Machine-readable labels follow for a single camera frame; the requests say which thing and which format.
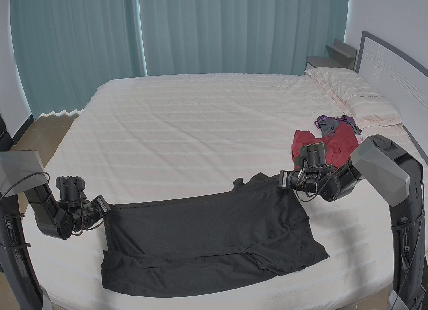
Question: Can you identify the purple and grey garment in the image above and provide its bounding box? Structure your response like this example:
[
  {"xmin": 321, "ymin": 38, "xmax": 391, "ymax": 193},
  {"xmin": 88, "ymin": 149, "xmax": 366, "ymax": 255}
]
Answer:
[{"xmin": 314, "ymin": 114, "xmax": 362, "ymax": 138}]

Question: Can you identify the bed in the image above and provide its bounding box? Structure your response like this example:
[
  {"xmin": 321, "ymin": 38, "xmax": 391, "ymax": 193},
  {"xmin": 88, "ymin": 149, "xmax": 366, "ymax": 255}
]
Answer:
[{"xmin": 23, "ymin": 29, "xmax": 428, "ymax": 310}]

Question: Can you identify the cream pillow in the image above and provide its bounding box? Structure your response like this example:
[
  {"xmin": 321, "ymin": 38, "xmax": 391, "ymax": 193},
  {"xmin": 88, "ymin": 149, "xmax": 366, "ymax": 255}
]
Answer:
[{"xmin": 304, "ymin": 66, "xmax": 402, "ymax": 127}]

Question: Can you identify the blue-green curtain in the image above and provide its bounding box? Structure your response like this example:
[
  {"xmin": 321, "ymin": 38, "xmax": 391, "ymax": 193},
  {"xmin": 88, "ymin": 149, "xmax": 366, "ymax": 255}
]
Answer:
[
  {"xmin": 10, "ymin": 0, "xmax": 148, "ymax": 117},
  {"xmin": 137, "ymin": 0, "xmax": 348, "ymax": 76}
]

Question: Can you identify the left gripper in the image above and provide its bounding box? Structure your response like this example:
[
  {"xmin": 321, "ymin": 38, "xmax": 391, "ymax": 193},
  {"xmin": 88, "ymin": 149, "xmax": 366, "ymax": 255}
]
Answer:
[{"xmin": 83, "ymin": 196, "xmax": 111, "ymax": 232}]

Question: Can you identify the black T-shirt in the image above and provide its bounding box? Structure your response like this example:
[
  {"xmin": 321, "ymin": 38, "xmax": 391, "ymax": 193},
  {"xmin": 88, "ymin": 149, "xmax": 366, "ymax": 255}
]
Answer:
[{"xmin": 101, "ymin": 173, "xmax": 330, "ymax": 297}]

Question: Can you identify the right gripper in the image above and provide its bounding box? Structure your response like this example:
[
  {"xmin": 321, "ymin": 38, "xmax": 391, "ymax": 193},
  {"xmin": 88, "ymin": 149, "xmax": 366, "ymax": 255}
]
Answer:
[{"xmin": 278, "ymin": 169, "xmax": 304, "ymax": 190}]

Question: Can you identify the dark red garment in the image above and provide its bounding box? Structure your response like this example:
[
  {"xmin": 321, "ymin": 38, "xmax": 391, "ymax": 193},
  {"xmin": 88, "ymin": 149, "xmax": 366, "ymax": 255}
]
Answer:
[{"xmin": 291, "ymin": 123, "xmax": 360, "ymax": 172}]

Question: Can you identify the grey bedside table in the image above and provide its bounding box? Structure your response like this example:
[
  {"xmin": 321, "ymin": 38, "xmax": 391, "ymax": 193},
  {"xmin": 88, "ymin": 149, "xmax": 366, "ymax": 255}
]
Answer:
[{"xmin": 307, "ymin": 38, "xmax": 357, "ymax": 70}]

